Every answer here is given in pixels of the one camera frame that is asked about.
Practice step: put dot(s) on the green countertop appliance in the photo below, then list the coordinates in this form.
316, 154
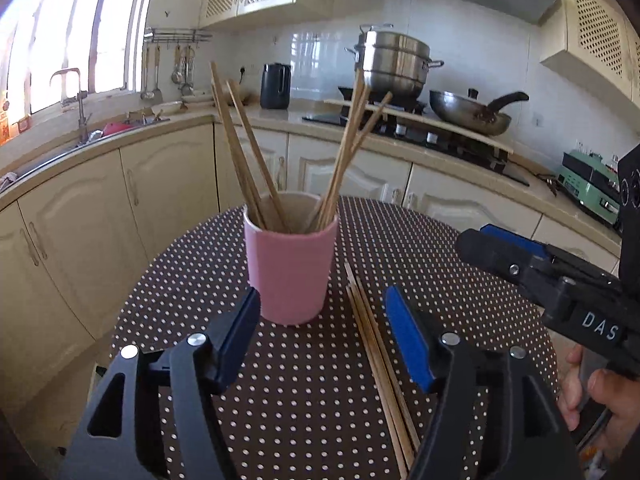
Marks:
587, 187

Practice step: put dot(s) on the hanging metal skimmer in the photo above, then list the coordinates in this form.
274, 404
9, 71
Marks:
187, 85

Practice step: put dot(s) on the hanging metal ladle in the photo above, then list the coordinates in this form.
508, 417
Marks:
177, 77

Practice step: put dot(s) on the person's right hand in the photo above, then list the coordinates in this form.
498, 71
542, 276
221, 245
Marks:
617, 400

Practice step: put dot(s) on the steel kitchen sink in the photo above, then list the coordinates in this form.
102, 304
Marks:
75, 150

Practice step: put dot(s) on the bundle of wooden chopsticks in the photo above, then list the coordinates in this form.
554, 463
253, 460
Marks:
243, 170

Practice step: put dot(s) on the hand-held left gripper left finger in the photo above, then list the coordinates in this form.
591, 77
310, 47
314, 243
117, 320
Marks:
240, 332

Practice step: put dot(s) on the pink cup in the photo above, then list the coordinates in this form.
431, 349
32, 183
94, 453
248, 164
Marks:
290, 270

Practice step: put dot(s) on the kitchen window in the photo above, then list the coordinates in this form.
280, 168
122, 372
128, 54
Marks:
75, 35

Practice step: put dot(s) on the single wooden chopstick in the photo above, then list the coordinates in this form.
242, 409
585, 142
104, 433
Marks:
376, 360
360, 317
387, 360

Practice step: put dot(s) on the red bowl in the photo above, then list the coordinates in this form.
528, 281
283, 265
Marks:
119, 128

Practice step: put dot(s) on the stainless steel steamer pot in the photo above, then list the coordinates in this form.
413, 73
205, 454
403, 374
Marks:
395, 65

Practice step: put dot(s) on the black electric kettle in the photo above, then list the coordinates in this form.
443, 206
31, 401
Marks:
275, 87

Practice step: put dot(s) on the black gas stove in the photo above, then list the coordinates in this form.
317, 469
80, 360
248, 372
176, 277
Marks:
320, 119

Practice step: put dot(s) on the wall utensil rack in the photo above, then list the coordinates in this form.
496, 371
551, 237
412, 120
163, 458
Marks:
177, 36

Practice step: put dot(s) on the speckled beige countertop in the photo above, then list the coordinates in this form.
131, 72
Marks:
285, 116

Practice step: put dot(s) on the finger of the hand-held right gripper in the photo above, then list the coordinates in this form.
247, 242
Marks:
515, 240
495, 255

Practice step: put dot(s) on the cream kitchen base cabinets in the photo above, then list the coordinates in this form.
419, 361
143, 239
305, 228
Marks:
75, 220

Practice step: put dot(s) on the grey dish cloth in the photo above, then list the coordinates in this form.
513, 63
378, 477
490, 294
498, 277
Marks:
7, 181

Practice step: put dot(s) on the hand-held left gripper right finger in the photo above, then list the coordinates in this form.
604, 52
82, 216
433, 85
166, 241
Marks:
407, 340

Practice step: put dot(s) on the brown polka dot tablecloth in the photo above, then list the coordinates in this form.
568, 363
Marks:
300, 385

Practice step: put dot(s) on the metal sink faucet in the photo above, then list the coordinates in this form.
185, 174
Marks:
80, 110

